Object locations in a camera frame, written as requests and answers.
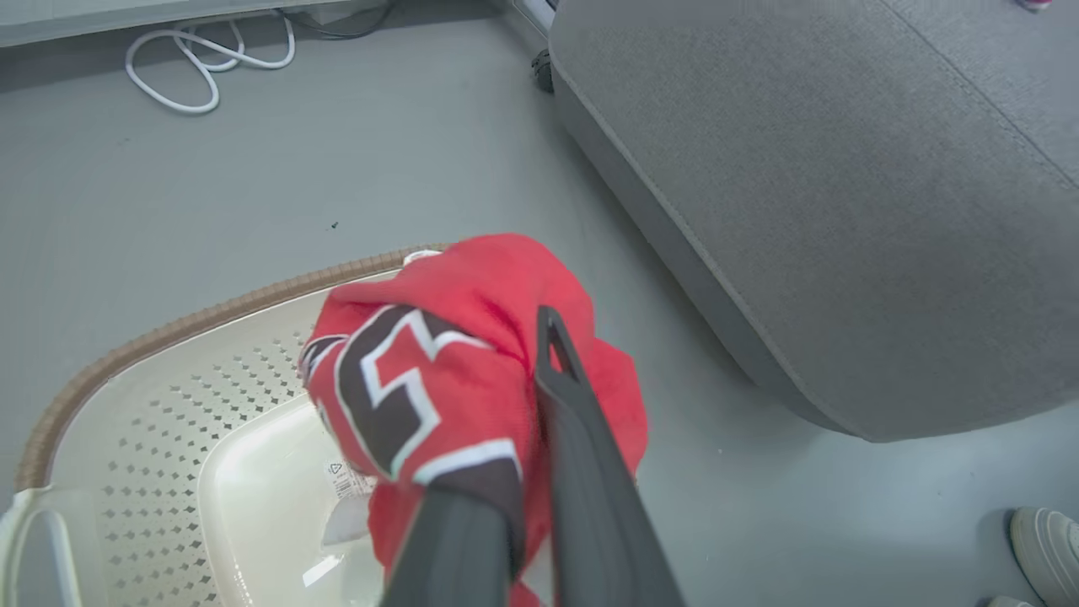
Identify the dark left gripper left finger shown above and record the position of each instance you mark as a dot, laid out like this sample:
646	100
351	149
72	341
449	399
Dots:
455	556

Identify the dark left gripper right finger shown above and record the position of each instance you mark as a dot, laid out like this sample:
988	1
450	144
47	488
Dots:
590	489

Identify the red sports jersey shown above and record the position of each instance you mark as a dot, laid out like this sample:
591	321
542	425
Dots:
489	295

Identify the grey fabric sofa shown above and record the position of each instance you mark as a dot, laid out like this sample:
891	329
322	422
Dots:
843	211

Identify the white barcode sticker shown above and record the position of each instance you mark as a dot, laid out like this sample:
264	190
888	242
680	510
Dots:
346	480

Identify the cream perforated laundry basket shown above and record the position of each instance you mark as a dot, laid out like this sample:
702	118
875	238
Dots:
152	421

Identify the white shoe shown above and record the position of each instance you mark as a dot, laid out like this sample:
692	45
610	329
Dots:
1049	552

